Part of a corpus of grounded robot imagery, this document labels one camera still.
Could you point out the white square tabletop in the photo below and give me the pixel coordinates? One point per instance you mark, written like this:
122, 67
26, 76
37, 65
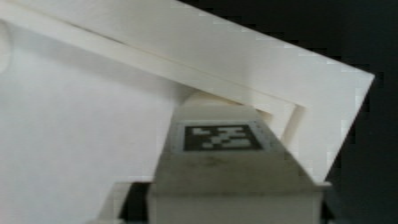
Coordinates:
104, 60

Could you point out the white table leg with tag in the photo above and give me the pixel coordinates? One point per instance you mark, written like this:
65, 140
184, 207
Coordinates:
230, 180

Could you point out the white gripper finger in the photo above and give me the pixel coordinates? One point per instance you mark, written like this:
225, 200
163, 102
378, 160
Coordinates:
125, 206

